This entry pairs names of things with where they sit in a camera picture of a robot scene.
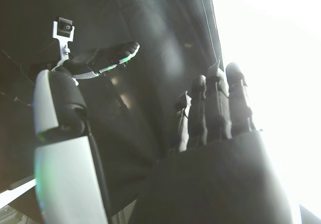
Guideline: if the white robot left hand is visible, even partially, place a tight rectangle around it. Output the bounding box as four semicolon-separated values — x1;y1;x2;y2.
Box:
32;59;301;224

